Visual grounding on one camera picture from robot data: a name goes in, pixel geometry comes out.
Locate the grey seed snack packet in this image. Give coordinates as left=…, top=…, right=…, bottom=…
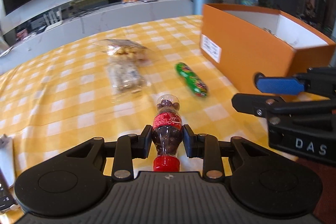
left=106, top=61, right=148, bottom=94

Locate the yellow checkered tablecloth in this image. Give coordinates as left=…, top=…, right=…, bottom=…
left=0, top=15, right=297, bottom=224

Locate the white wifi router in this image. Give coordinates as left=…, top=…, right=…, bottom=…
left=43, top=6, right=63, bottom=31

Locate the cola bottle candy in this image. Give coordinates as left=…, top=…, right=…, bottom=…
left=151, top=94, right=183, bottom=172

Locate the white marble tv console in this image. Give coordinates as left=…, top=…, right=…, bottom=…
left=1, top=0, right=193, bottom=74

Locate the orange cardboard box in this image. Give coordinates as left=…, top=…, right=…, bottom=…
left=200, top=3, right=335, bottom=94

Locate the black smartphone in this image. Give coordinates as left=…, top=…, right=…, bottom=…
left=0, top=170, right=19, bottom=214

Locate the green candy tube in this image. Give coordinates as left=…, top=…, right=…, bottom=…
left=175, top=62, right=208, bottom=97

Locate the yellow popcorn snack bag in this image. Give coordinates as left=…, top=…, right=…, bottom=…
left=95, top=39, right=153, bottom=64

